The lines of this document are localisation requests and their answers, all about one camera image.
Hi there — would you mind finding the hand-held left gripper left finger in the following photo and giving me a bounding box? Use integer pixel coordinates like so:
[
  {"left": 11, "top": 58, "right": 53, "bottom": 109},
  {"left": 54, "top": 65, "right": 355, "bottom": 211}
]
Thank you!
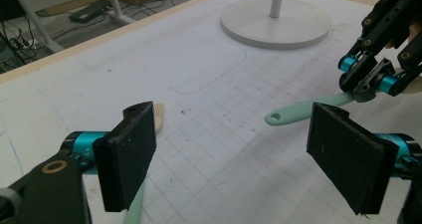
[{"left": 92, "top": 101, "right": 158, "bottom": 213}]

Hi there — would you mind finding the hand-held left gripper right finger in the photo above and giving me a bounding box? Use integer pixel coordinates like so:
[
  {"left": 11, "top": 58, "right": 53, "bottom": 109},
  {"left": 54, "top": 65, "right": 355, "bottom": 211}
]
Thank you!
[{"left": 306, "top": 102, "right": 400, "bottom": 216}]

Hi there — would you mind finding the mint handled silicone basting brush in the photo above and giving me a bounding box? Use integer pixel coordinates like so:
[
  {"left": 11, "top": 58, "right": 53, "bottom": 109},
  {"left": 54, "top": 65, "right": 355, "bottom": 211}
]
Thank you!
[{"left": 122, "top": 102, "right": 166, "bottom": 224}]

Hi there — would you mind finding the mint handled silicone spatula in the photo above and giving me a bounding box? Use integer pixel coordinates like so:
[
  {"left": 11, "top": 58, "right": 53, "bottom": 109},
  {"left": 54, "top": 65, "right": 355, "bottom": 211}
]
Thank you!
[{"left": 264, "top": 68, "right": 422, "bottom": 127}]

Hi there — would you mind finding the white round lamp base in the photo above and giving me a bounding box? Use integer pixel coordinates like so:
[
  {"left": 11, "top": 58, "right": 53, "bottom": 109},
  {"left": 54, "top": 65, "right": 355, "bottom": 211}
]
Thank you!
[{"left": 220, "top": 0, "right": 332, "bottom": 51}]

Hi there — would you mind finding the black flat device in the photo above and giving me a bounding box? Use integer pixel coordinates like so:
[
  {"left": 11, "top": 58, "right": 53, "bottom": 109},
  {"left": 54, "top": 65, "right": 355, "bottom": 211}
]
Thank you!
[{"left": 68, "top": 0, "right": 112, "bottom": 24}]

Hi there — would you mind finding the white desk leg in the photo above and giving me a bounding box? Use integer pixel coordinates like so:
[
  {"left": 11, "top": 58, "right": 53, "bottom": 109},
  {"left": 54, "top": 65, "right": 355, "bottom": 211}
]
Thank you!
[
  {"left": 9, "top": 0, "right": 65, "bottom": 54},
  {"left": 104, "top": 0, "right": 136, "bottom": 25}
]

